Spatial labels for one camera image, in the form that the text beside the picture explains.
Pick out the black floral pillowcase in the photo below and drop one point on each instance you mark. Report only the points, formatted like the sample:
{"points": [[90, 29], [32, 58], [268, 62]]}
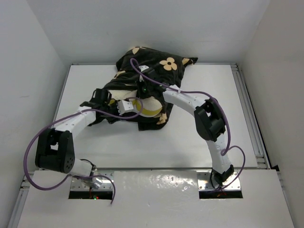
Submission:
{"points": [[149, 113]]}

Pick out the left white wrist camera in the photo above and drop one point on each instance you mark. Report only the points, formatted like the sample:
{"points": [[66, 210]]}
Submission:
{"points": [[124, 107]]}

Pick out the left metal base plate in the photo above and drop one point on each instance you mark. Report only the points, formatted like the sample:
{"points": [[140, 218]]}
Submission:
{"points": [[100, 183]]}

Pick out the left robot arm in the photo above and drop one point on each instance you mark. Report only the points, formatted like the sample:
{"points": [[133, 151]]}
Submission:
{"points": [[55, 148]]}

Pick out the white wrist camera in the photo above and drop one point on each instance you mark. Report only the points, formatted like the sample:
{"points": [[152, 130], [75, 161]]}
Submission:
{"points": [[144, 69], [124, 107]]}

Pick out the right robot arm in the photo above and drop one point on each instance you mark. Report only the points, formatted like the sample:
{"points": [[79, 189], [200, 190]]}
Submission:
{"points": [[210, 120]]}

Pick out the white front cover board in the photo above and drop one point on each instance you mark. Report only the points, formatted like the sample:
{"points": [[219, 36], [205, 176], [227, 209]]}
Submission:
{"points": [[162, 199]]}

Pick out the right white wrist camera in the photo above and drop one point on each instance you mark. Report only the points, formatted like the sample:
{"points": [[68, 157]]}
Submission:
{"points": [[144, 69]]}

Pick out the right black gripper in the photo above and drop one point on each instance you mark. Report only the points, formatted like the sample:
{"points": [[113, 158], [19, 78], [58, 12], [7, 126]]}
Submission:
{"points": [[141, 93]]}

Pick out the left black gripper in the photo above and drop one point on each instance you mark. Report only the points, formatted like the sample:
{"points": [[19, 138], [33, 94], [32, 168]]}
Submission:
{"points": [[114, 104]]}

